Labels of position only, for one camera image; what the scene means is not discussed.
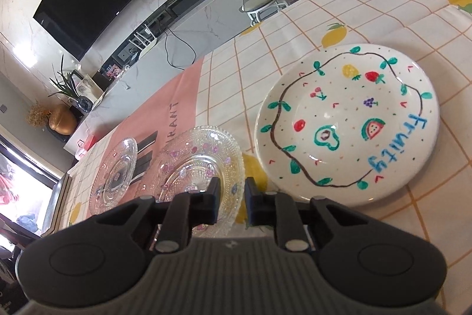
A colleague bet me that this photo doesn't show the white router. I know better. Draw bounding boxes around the white router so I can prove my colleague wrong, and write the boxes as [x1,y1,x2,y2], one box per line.
[131,25,158,58]

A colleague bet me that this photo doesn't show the pink bottle-print placemat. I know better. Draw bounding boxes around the pink bottle-print placemat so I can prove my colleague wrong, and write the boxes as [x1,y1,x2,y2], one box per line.
[107,57,206,190]

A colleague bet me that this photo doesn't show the dried flowers in dark vase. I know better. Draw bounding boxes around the dried flowers in dark vase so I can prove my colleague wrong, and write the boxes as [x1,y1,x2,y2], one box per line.
[27,102,53,128]

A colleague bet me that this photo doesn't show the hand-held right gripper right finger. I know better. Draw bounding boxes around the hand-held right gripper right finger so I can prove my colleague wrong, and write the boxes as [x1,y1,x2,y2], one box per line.
[245,178,377,251]

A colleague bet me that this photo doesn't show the white photo card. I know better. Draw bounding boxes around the white photo card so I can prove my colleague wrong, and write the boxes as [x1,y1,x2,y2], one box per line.
[76,75,104,100]

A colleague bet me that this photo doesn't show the plain clear glass plate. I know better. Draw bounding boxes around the plain clear glass plate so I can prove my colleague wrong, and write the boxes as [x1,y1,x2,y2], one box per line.
[89,138,139,216]

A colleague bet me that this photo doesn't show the golden vase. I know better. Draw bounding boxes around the golden vase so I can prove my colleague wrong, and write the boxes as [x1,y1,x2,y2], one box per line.
[49,104,78,136]

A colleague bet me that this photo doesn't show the marble television console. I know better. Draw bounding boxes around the marble television console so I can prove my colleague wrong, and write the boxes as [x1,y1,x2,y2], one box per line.
[63,0,342,154]

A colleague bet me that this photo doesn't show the floral clear glass plate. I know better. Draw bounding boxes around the floral clear glass plate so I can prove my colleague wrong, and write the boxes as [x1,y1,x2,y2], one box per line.
[151,125,246,238]

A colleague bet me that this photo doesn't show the white fruit-painted plate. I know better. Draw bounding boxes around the white fruit-painted plate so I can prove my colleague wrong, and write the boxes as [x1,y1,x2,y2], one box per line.
[254,44,440,208]

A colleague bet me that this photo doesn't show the pink storage box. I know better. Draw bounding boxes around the pink storage box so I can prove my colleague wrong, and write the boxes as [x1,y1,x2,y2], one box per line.
[76,134,97,159]

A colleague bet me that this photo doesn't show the green plant in blue vase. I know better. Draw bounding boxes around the green plant in blue vase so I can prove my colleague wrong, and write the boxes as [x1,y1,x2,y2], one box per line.
[48,55,93,112]

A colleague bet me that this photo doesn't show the black cable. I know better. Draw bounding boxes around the black cable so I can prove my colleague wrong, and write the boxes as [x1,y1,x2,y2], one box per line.
[164,29,198,72]

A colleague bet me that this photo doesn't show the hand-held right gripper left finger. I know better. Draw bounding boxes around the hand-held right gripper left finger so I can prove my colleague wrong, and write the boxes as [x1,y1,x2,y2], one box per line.
[88,177,222,252]

